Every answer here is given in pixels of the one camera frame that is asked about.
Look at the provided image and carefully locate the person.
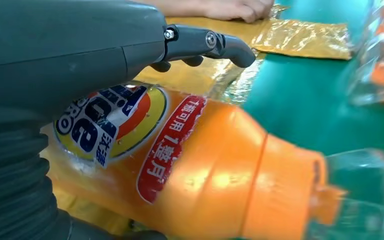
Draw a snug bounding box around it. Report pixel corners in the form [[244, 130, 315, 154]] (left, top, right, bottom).
[[130, 0, 276, 23]]

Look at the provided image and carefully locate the crumpled yellow tape piece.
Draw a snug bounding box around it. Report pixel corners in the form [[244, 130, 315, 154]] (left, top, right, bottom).
[[266, 3, 291, 21]]

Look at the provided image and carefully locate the large yellow taped cardboard sheet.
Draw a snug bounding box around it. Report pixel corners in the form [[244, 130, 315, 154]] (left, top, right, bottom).
[[51, 14, 269, 236]]

